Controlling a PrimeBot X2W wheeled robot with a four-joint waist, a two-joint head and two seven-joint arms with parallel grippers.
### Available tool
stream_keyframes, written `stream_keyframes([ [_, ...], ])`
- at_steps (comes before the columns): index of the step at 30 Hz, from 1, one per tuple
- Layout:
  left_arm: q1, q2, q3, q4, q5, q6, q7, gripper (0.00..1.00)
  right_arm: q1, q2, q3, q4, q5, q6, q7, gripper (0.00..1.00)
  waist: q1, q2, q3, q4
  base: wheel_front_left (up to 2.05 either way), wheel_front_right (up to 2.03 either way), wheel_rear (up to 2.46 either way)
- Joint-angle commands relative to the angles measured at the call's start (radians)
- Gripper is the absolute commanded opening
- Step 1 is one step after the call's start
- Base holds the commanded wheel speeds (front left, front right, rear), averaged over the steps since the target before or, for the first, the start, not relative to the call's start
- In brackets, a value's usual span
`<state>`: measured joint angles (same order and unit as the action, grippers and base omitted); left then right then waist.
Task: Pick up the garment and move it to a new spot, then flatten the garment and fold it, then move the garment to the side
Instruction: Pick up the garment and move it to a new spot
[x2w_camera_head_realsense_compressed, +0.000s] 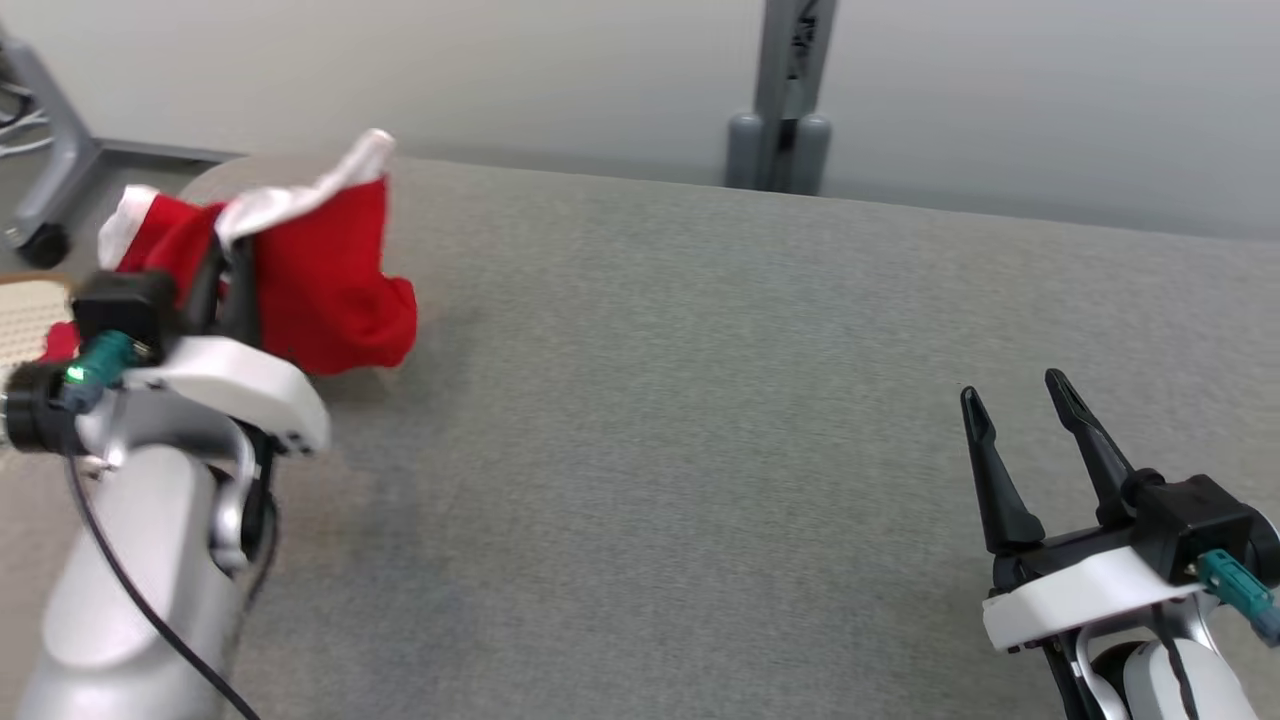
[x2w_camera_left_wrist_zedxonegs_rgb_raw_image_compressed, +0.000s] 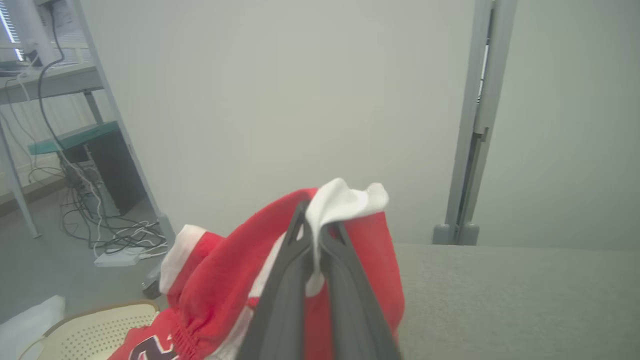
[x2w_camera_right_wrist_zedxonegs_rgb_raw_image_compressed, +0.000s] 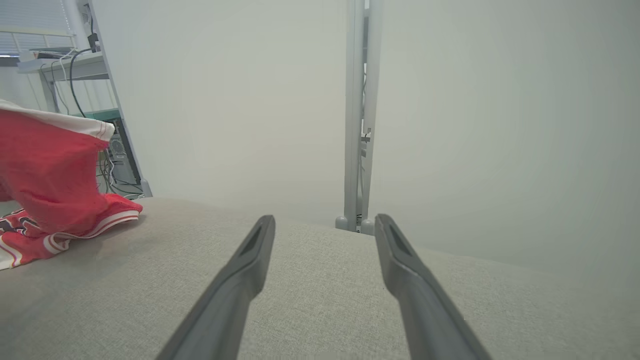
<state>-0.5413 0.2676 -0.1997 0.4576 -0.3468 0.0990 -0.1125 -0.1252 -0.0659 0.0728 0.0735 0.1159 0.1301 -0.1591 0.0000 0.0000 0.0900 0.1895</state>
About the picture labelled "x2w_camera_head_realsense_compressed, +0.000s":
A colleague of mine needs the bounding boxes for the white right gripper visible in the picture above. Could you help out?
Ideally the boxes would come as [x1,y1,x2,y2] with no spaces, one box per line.
[960,368,1207,653]

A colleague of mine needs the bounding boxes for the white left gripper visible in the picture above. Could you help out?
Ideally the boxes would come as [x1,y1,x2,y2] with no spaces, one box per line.
[150,236,332,457]

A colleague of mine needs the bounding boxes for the red shorts white waistband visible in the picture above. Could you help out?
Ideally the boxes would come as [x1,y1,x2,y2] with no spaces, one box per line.
[38,128,419,378]

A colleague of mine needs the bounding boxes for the beige woven basket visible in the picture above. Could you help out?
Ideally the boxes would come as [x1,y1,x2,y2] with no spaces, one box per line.
[0,275,77,377]

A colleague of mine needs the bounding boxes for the grey partition leg with caster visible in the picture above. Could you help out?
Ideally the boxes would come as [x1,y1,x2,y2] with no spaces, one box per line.
[0,30,243,269]

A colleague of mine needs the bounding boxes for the teal plug left arm cable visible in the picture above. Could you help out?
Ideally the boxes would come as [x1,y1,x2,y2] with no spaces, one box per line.
[60,330,263,720]

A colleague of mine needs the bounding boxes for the teal plug arm cable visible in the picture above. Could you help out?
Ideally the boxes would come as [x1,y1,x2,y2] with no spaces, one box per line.
[1195,548,1280,643]
[60,330,263,720]

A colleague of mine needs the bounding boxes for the teal plug right arm cable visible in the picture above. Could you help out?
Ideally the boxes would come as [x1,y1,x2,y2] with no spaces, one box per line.
[1195,548,1280,643]

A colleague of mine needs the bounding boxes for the grey partition post round feet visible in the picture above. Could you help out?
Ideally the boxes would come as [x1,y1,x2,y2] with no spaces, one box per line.
[724,0,839,197]

